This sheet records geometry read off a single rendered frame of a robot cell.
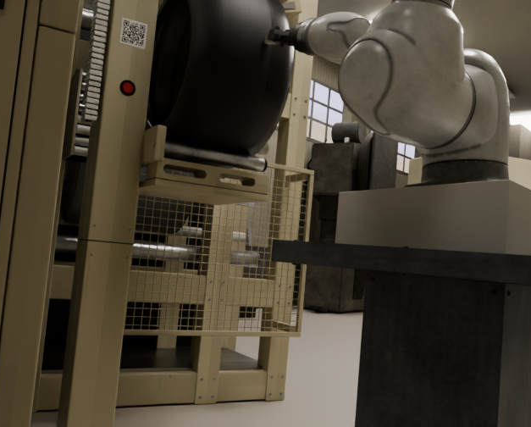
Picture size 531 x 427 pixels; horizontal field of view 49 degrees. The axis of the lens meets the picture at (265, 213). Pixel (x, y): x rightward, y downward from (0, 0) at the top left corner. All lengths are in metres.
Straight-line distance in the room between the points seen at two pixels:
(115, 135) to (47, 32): 0.86
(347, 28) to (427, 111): 0.41
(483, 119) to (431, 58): 0.19
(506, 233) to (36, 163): 0.68
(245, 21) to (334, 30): 0.43
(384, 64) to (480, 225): 0.29
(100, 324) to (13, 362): 0.87
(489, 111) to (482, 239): 0.25
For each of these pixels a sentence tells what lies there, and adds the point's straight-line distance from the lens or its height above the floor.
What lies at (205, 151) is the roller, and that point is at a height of 0.91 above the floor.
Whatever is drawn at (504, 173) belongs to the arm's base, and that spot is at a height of 0.80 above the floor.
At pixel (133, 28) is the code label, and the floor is 1.23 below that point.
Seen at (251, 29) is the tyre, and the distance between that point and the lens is 1.70.
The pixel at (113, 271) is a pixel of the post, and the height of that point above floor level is 0.54.
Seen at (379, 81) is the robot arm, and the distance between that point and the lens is 0.91.
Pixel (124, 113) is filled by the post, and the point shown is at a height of 0.98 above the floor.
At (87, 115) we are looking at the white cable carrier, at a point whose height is 0.96.
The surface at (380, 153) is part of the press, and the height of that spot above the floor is 2.05.
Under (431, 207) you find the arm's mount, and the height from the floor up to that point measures 0.72.
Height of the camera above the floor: 0.62
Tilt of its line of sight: 4 degrees up
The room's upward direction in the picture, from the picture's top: 5 degrees clockwise
